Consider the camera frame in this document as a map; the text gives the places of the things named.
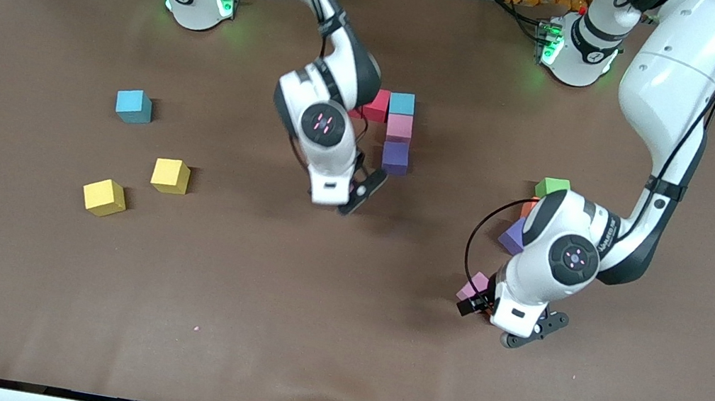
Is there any pink foam cube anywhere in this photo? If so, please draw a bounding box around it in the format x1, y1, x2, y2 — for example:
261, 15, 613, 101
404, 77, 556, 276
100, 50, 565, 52
385, 113, 415, 145
455, 269, 491, 305

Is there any purple foam cube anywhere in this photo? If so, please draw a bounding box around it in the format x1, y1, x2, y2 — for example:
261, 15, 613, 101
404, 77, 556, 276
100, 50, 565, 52
379, 139, 412, 178
496, 215, 529, 257

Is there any light blue foam cube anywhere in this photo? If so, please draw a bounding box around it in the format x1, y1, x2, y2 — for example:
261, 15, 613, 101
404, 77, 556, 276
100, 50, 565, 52
388, 91, 418, 118

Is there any green foam cube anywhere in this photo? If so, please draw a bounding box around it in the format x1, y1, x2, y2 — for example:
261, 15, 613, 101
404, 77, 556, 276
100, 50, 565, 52
534, 175, 573, 204

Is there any yellow foam cube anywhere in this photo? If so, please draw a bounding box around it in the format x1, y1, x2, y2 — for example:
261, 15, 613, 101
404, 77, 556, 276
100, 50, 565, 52
149, 156, 193, 197
79, 174, 132, 222

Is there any dark teal foam cube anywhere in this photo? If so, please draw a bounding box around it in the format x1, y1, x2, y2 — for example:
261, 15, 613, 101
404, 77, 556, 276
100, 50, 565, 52
113, 86, 157, 128

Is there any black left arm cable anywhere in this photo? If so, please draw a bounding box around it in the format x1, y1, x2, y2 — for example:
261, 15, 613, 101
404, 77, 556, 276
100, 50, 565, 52
458, 191, 537, 305

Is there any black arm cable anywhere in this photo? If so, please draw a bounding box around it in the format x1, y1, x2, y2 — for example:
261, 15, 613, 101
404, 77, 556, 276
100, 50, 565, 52
282, 132, 315, 172
458, 191, 537, 305

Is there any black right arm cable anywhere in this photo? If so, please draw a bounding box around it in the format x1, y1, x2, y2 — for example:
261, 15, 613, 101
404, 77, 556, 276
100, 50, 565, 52
282, 132, 315, 172

